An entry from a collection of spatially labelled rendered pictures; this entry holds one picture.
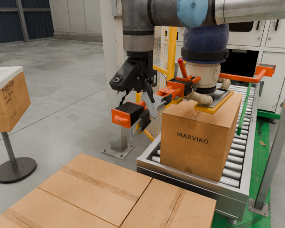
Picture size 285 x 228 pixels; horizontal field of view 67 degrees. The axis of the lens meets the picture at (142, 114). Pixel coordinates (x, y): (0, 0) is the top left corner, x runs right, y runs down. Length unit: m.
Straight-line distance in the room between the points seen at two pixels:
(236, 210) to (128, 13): 1.21
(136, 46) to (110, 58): 1.58
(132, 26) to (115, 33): 1.51
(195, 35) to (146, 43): 0.49
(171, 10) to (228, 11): 0.17
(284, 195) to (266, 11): 2.00
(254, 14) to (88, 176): 1.25
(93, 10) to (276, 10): 12.02
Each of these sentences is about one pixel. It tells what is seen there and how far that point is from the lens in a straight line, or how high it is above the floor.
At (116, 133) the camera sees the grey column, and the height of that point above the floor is 0.26.
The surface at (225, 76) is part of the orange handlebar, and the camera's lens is 1.20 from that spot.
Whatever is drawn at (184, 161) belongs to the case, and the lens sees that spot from 1.45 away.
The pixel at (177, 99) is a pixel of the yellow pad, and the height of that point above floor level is 1.10.
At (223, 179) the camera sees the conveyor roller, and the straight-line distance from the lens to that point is 1.52.
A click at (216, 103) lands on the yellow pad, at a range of 1.12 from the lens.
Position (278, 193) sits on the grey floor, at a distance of 2.46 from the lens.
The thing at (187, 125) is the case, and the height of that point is 0.90.
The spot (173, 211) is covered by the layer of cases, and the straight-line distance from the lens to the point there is 1.28.
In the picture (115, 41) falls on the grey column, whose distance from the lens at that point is 2.13.
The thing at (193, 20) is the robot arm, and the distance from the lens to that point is 0.56.
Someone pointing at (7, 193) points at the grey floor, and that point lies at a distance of 2.46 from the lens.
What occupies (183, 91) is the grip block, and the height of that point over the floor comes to 1.21.
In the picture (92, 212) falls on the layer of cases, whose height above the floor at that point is 0.54.
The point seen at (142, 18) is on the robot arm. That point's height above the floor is 1.50.
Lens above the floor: 1.52
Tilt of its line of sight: 26 degrees down
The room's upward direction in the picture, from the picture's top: straight up
